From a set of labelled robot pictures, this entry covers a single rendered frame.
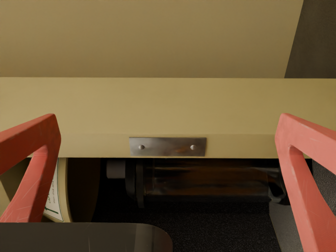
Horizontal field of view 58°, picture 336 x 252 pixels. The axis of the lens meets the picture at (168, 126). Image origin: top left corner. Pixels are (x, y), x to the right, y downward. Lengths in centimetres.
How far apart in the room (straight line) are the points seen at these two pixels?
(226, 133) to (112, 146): 11
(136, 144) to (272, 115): 14
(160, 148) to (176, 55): 44
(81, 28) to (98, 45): 5
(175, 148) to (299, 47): 45
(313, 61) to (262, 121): 33
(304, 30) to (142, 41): 33
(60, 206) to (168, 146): 17
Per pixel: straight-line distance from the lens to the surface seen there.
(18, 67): 79
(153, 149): 28
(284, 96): 35
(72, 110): 32
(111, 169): 43
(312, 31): 63
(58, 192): 38
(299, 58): 67
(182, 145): 28
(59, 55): 74
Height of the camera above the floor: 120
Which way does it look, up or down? level
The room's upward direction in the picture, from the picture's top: 90 degrees counter-clockwise
